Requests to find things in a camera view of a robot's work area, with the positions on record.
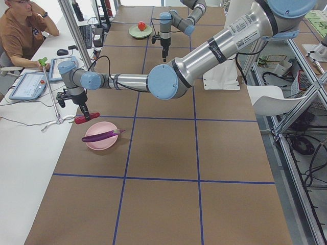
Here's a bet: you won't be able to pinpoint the black keyboard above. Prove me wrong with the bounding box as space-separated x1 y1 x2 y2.
78 25 92 49

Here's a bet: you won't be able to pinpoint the red chili pepper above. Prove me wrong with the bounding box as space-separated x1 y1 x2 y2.
72 112 100 125

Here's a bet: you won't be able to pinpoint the light green plate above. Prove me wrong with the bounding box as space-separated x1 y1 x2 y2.
128 24 153 39

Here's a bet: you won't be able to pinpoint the white plastic chair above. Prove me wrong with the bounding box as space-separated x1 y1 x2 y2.
247 85 307 116

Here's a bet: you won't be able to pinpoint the purple eggplant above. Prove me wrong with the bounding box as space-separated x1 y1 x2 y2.
81 129 125 142

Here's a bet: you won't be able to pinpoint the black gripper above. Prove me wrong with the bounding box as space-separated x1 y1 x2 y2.
151 32 171 62
56 89 90 121

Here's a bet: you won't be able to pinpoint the far teach pendant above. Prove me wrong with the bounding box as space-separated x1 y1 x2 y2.
49 56 79 82

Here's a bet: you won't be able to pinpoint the near teach pendant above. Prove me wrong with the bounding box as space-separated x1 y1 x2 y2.
9 72 46 100

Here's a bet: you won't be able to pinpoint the black computer mouse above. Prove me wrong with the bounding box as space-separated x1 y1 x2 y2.
56 48 69 56

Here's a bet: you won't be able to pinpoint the teach pendant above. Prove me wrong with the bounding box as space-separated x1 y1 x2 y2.
49 56 79 82
9 72 46 100

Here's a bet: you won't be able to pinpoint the seated person brown shirt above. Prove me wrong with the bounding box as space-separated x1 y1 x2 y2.
1 1 60 70

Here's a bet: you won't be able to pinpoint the pink plate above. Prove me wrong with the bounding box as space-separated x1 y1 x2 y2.
85 121 118 151

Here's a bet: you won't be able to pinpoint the red tomato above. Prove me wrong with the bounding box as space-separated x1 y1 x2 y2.
137 21 147 32

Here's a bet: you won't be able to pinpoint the aluminium frame post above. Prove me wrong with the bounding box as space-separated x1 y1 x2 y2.
58 0 94 71

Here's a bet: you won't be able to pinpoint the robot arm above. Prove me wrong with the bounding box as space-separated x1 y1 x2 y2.
151 0 207 62
56 1 316 124

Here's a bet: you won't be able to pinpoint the green handled grabber stick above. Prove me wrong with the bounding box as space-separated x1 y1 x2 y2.
38 57 75 132

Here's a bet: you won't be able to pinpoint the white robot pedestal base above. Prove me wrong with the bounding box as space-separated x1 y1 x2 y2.
203 0 241 90

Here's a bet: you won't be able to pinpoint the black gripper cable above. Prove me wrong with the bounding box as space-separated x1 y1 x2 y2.
88 55 149 92
149 17 184 39

